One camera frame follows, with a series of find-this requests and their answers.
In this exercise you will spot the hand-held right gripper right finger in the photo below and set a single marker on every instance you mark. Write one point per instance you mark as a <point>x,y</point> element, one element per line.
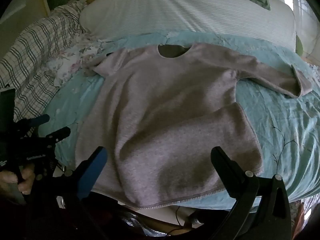
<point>222,166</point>

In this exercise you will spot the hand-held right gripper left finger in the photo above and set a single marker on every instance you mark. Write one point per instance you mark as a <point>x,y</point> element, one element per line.
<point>95,165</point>

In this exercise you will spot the person's left hand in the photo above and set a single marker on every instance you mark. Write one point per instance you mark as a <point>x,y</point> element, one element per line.
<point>25,180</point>

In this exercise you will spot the teal floral blanket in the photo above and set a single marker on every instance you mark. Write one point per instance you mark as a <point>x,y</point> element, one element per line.
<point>275,120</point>

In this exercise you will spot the floral print cloth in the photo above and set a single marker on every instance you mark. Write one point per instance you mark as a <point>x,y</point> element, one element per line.
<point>72,60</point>

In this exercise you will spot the white ribbed pillow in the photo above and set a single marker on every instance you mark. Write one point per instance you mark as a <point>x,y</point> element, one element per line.
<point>187,12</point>

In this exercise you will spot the grey long-sleeve sweater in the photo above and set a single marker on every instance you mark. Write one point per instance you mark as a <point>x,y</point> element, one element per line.
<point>162,117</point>

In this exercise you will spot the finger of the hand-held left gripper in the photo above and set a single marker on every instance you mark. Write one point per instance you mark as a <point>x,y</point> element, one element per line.
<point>37,121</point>
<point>60,133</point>

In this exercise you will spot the plaid cloth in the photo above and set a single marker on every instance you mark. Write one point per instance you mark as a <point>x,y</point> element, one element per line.
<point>32,55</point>

